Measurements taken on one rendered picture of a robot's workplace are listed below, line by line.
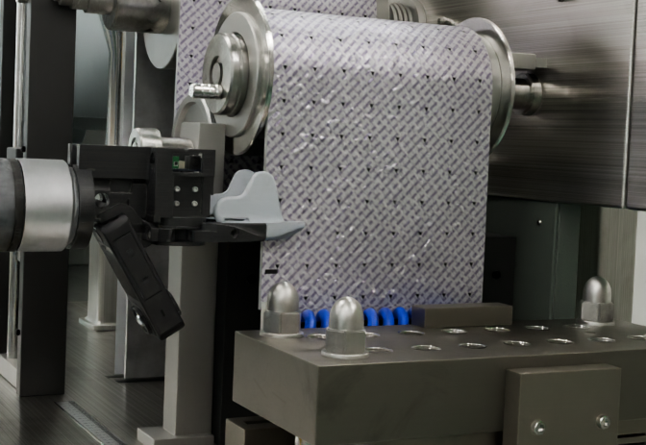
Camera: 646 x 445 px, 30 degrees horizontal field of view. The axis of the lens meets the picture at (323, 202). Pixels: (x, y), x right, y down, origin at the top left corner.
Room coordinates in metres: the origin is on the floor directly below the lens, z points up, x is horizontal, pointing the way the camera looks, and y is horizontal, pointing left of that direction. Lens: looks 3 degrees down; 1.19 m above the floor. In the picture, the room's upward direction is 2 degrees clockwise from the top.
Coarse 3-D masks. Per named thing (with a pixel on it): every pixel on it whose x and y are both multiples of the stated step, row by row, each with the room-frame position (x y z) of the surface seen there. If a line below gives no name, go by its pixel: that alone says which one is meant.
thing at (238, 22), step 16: (240, 16) 1.10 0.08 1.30; (224, 32) 1.13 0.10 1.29; (240, 32) 1.10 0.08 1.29; (256, 32) 1.07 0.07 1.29; (256, 48) 1.07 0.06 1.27; (256, 64) 1.06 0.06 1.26; (496, 64) 1.18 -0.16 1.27; (256, 80) 1.06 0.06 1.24; (496, 80) 1.18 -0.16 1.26; (256, 96) 1.07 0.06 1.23; (496, 96) 1.18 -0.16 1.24; (240, 112) 1.09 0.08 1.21; (496, 112) 1.18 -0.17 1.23; (240, 128) 1.09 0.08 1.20
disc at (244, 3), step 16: (240, 0) 1.11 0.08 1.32; (256, 0) 1.09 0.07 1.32; (224, 16) 1.15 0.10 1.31; (256, 16) 1.08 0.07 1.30; (272, 48) 1.05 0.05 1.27; (272, 64) 1.05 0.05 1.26; (272, 80) 1.05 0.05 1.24; (256, 112) 1.07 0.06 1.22; (256, 128) 1.07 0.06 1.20; (240, 144) 1.10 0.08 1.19
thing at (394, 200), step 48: (288, 144) 1.07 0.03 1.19; (336, 144) 1.09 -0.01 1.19; (384, 144) 1.11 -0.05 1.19; (432, 144) 1.14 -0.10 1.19; (480, 144) 1.16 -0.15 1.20; (288, 192) 1.07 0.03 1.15; (336, 192) 1.09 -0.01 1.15; (384, 192) 1.12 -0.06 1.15; (432, 192) 1.14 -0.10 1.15; (480, 192) 1.16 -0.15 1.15; (288, 240) 1.07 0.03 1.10; (336, 240) 1.09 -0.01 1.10; (384, 240) 1.12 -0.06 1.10; (432, 240) 1.14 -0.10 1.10; (480, 240) 1.16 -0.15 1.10; (336, 288) 1.09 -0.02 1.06; (384, 288) 1.12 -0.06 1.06; (432, 288) 1.14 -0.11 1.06; (480, 288) 1.17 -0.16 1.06
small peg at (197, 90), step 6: (192, 84) 1.08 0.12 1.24; (198, 84) 1.08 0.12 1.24; (204, 84) 1.08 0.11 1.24; (210, 84) 1.09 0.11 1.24; (192, 90) 1.08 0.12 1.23; (198, 90) 1.08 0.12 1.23; (204, 90) 1.08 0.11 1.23; (210, 90) 1.08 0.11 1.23; (216, 90) 1.09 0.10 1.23; (192, 96) 1.08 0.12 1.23; (198, 96) 1.08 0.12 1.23; (204, 96) 1.08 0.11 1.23; (210, 96) 1.09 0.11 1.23; (216, 96) 1.09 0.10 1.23
